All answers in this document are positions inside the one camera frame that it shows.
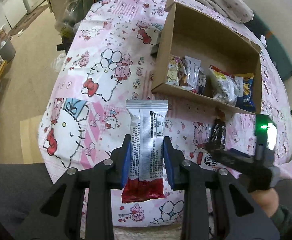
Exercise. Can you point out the person's dark grey clothing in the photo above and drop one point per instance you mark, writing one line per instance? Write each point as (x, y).
(13, 195)

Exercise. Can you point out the white silver snack packet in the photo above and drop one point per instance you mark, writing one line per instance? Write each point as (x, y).
(193, 70)

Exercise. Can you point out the white grey snack packet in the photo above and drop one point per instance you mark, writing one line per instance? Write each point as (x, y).
(222, 86)

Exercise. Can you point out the red white snack packet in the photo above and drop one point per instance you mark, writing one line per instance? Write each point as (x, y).
(147, 145)

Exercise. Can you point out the blue yellow snack packet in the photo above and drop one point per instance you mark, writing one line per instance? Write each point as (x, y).
(247, 93)

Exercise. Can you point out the cardboard box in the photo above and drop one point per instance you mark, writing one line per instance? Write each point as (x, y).
(211, 42)

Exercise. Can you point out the yellow cartoon snack packet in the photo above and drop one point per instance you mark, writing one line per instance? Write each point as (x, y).
(173, 72)

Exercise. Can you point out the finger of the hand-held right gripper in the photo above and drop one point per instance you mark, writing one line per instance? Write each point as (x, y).
(238, 153)
(236, 163)

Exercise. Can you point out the flat cardboard sheet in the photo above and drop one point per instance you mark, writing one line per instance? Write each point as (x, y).
(31, 140)

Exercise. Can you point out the teal mat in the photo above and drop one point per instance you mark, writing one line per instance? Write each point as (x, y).
(276, 45)

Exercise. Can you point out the small white box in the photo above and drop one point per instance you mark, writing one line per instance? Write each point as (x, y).
(263, 40)

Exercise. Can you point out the clear plastic bag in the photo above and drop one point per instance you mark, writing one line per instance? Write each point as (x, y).
(66, 26)

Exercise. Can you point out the grey bin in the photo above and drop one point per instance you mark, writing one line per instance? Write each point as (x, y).
(7, 51)

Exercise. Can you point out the white cabinet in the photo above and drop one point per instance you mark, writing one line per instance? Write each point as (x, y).
(8, 10)

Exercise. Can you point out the pink printed blanket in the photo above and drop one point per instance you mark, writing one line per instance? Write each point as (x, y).
(86, 100)

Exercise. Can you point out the brown door mat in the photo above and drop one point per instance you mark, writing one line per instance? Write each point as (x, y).
(29, 17)

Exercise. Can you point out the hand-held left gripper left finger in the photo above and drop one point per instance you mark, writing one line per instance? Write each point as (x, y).
(126, 162)

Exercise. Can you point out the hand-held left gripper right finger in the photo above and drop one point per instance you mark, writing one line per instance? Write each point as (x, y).
(168, 162)

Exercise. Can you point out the black snack packet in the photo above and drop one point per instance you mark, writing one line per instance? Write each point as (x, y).
(217, 133)

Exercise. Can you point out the dark snack packet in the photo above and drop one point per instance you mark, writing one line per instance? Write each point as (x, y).
(201, 83)

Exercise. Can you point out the person's right forearm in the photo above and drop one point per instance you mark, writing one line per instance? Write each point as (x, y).
(268, 205)

